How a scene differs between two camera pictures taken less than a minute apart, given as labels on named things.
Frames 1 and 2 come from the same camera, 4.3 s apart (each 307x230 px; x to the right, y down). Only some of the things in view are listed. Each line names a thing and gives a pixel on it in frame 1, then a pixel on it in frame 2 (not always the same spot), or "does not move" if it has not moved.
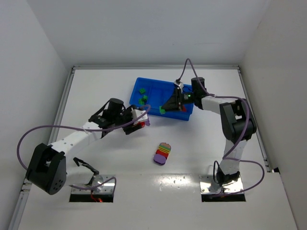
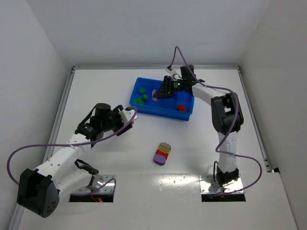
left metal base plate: x=108 y=187 does not move
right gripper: x=179 y=102 to x=168 y=86
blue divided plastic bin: x=154 y=93 does not move
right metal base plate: x=208 y=186 does not move
